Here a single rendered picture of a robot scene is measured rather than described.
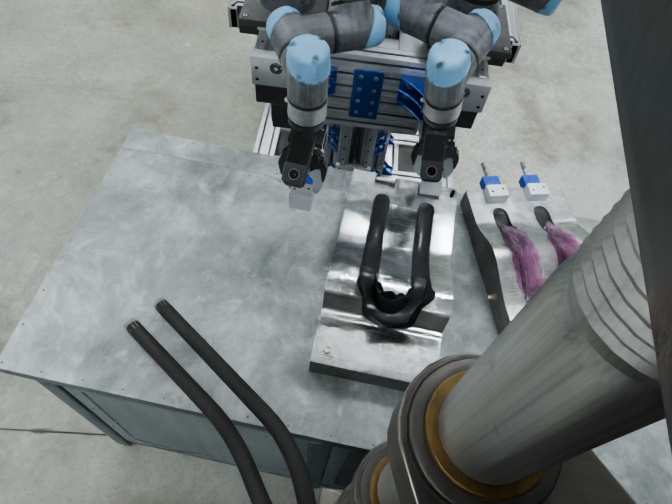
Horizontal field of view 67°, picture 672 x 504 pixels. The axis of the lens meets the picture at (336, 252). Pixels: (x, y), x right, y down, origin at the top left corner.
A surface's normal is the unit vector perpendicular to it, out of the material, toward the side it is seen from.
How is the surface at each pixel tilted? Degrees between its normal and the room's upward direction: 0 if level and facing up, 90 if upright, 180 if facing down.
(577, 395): 90
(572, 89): 0
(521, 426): 90
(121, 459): 0
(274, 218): 0
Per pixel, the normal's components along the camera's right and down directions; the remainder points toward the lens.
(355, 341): 0.07, -0.54
